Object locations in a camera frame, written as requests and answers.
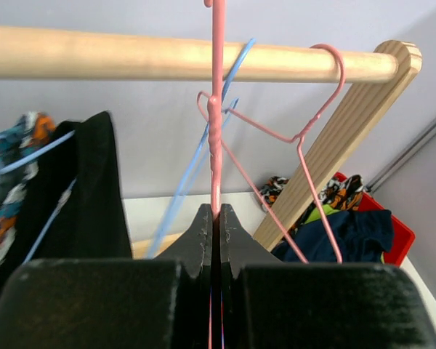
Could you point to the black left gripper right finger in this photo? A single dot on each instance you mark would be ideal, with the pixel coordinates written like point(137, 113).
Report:
point(271, 304)

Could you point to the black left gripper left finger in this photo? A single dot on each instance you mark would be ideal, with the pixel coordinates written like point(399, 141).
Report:
point(157, 303)

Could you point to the navy blue shorts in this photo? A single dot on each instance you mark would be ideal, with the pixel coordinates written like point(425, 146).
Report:
point(361, 236)

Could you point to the black shorts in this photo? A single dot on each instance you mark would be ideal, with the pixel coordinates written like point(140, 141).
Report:
point(92, 222)

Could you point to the orange camouflage shorts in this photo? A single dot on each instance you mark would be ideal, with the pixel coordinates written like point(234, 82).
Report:
point(338, 193)

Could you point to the blue hanger holding green shorts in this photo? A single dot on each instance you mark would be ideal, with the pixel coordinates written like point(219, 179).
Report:
point(194, 167)

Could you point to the teal patterned shorts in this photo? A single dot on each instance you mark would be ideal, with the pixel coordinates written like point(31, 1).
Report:
point(32, 132)

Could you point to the wooden clothes rack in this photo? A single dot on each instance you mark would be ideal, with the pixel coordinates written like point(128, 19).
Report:
point(376, 80)

